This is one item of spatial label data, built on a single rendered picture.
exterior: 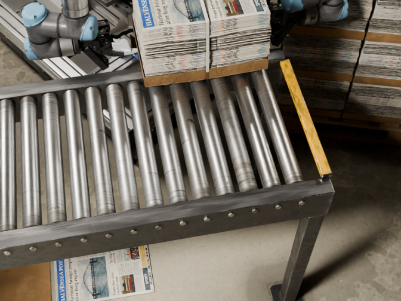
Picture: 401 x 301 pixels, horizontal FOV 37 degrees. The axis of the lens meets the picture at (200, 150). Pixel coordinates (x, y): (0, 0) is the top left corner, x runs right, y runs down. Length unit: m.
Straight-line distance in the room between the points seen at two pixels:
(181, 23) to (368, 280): 1.29
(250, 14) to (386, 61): 0.83
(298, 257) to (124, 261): 0.76
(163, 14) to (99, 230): 0.62
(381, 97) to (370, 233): 0.56
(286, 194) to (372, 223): 0.99
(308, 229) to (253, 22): 0.62
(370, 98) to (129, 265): 1.19
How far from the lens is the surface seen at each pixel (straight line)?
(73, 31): 1.84
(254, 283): 2.35
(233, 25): 1.71
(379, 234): 2.54
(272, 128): 1.74
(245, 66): 1.83
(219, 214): 1.58
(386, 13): 2.24
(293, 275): 2.09
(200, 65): 1.79
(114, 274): 2.38
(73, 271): 2.41
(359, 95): 2.54
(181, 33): 1.68
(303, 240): 1.85
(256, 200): 1.59
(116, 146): 1.70
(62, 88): 1.86
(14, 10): 3.05
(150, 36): 1.67
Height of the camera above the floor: 2.17
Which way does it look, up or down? 55 degrees down
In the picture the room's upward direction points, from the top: straight up
